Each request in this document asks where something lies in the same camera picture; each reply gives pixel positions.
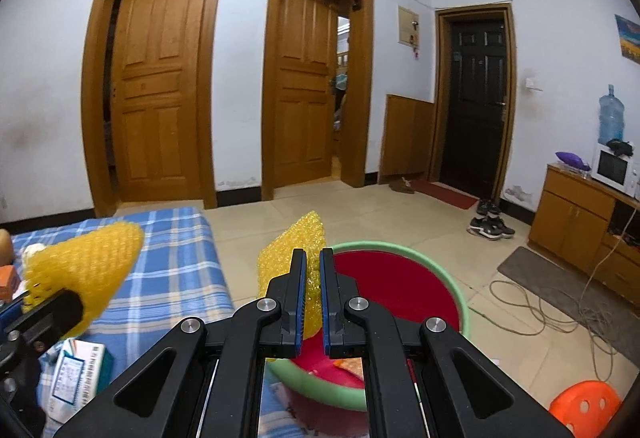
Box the blue water bottle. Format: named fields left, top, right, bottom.
left=598, top=84, right=627, bottom=146

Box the black entrance door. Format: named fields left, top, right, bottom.
left=432, top=3, right=516, bottom=206

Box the orange plastic stool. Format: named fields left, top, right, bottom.
left=548, top=380, right=623, bottom=438

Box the wooden sideboard cabinet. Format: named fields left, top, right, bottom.
left=528, top=163, right=640, bottom=301

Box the yellow bubble wrap piece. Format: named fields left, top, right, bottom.
left=257, top=211, right=328, bottom=364

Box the wall poster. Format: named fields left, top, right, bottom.
left=615, top=13, right=640, bottom=59

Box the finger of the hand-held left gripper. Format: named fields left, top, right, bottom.
left=0, top=289, right=85, bottom=359

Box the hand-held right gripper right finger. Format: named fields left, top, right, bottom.
left=320, top=247, right=576, bottom=438

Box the white green medicine box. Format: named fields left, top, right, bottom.
left=45, top=340, right=113, bottom=424

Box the green basin with red inside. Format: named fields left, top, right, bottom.
left=265, top=242, right=473, bottom=414

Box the beige wall fuse box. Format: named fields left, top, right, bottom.
left=397, top=6, right=421, bottom=46

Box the grey floor mat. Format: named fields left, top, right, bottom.
left=497, top=245, right=640, bottom=369

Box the white cable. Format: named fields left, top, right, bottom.
left=487, top=203, right=640, bottom=384

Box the wooden panel door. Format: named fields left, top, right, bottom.
left=82, top=0, right=228, bottom=219
left=262, top=0, right=373, bottom=201

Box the yellow foam net sleeve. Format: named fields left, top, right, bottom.
left=22, top=222, right=146, bottom=339

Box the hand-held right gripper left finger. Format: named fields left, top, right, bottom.
left=52, top=248, right=308, bottom=438

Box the small orange box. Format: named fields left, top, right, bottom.
left=0, top=265, right=23, bottom=304

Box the low wooden wall cabinet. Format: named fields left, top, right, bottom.
left=378, top=93, right=435, bottom=184

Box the blue plaid cloth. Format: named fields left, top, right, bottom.
left=0, top=207, right=291, bottom=438

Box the white microwave oven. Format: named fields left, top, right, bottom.
left=591, top=141, right=640, bottom=194

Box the black cloth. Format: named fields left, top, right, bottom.
left=605, top=137, right=635, bottom=156

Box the purple plastic bag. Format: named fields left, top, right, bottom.
left=555, top=151, right=591, bottom=169

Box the red doormat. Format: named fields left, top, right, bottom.
left=410, top=179, right=480, bottom=210

